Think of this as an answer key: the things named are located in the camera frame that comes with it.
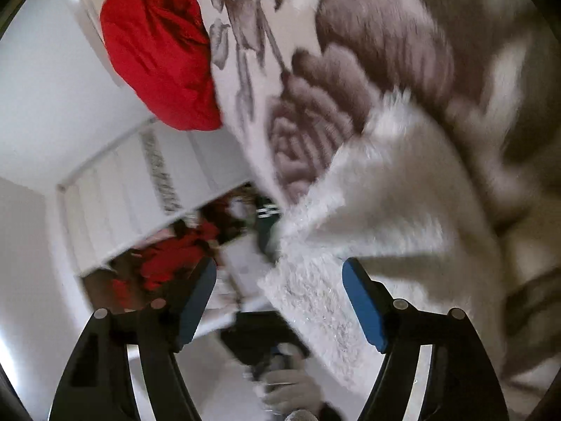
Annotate green garment with striped cuff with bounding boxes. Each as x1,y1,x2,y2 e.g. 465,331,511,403
252,199,285,257

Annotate floral purple blanket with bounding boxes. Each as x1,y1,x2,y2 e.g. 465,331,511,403
177,0,561,421

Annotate person's left hand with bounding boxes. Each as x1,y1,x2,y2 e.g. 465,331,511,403
262,353,327,419

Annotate white fuzzy jacket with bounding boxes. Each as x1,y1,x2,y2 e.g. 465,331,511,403
258,92,509,395

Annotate red quilt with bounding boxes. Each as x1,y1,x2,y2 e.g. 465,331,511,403
100,0,222,131

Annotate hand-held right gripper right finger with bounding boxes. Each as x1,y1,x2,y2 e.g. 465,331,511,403
342,258,509,421

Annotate hanging red clothes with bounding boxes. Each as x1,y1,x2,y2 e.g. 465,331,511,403
111,221,220,303

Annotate white wardrobe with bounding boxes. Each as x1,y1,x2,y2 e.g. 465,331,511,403
57,118,259,277

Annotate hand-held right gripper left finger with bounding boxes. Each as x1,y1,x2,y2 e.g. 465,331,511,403
48,256,218,421

